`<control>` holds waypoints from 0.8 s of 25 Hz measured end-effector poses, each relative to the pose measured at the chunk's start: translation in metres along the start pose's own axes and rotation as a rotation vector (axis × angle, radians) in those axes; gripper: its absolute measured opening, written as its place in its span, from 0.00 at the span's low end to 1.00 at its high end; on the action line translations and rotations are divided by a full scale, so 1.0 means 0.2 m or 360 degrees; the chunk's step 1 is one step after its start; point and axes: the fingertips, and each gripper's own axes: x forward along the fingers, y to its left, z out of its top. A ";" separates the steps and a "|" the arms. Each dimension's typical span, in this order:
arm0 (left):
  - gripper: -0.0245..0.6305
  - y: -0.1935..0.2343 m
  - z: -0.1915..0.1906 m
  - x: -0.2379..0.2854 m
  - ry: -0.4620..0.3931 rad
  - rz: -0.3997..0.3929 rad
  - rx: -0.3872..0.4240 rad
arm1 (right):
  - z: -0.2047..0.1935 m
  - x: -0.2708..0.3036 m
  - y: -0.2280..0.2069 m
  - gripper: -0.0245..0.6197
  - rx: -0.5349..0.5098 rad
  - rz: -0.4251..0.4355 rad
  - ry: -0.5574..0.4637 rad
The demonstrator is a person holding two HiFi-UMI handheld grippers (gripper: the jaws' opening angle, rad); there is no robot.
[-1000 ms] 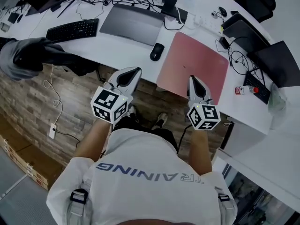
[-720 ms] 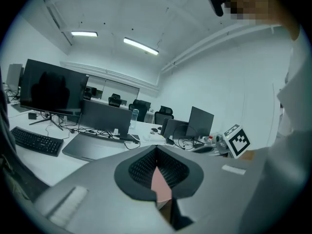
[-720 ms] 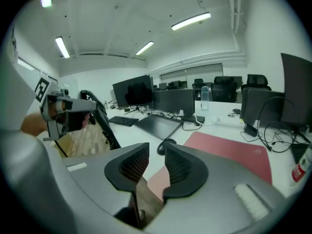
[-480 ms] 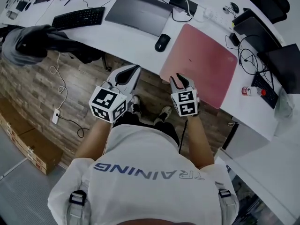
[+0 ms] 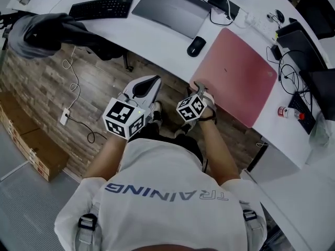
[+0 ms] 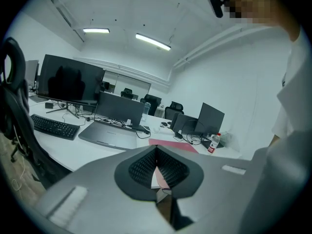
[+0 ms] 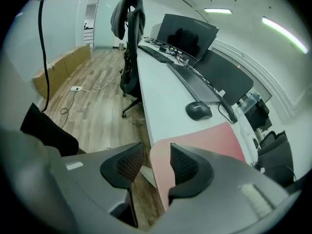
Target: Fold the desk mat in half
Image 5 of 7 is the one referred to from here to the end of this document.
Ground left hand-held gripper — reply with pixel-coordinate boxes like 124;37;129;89
103;74;162;141

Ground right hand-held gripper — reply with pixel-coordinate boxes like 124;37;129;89
176;81;217;122

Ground pink desk mat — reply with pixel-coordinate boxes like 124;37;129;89
189;27;278;128

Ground person's left forearm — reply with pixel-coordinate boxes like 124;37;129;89
83;136;127;179

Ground person's right forearm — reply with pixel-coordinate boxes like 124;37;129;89
198;119;240;187

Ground person's left white shoe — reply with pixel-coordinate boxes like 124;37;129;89
151;100;163;124

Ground person's white shoe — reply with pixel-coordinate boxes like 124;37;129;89
177;121;197;137
151;100;163;124

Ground person's right white shoe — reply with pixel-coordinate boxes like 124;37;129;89
177;121;197;137

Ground person's black shorts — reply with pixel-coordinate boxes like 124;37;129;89
145;121;204;173

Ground grey closed laptop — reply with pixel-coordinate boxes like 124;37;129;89
131;0;213;39

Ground white power strip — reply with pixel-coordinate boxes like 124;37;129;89
244;12;278;39
60;108;71;126

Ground small black power adapter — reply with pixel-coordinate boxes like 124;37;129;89
271;44;283;61

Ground black keyboard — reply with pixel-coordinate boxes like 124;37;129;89
68;0;133;21
287;92;318;135

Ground red label plastic bottle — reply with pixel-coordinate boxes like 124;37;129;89
277;106;306;121

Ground person's white t-shirt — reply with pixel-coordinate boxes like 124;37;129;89
54;137;267;251

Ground grey jacket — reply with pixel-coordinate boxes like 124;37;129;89
7;13;90;60

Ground stack of brown cardboard boxes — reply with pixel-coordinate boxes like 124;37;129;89
0;92;70;182

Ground clear plastic bag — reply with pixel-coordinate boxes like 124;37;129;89
309;111;332;147

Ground black wrist strap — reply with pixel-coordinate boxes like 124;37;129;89
197;108;218;126

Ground black floor cable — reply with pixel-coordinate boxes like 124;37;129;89
68;115;108;143

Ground white floor cable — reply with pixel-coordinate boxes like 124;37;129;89
62;45;81;110

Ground black desk cables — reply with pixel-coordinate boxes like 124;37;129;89
266;44;312;97

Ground grey shoulder strap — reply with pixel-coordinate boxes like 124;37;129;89
75;202;102;251
240;202;266;251

